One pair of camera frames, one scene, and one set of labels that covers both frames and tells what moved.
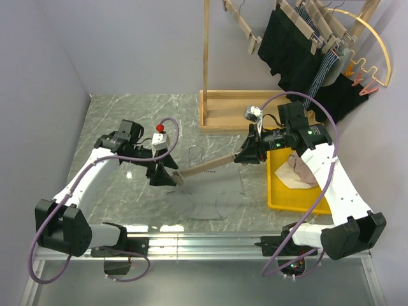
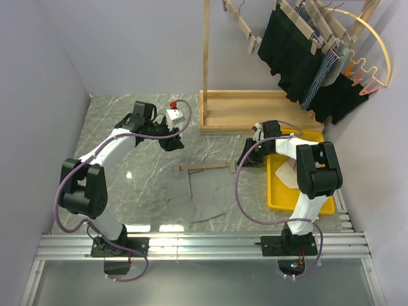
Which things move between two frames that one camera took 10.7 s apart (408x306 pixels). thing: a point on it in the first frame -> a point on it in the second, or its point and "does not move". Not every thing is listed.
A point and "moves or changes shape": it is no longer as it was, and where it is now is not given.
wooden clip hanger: [203, 166] moves or changes shape
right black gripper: [253, 149] does not move
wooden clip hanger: [229, 7] does not move
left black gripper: [161, 177] -> [171, 143]
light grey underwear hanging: [338, 68] does not move
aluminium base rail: [245, 247] does not move
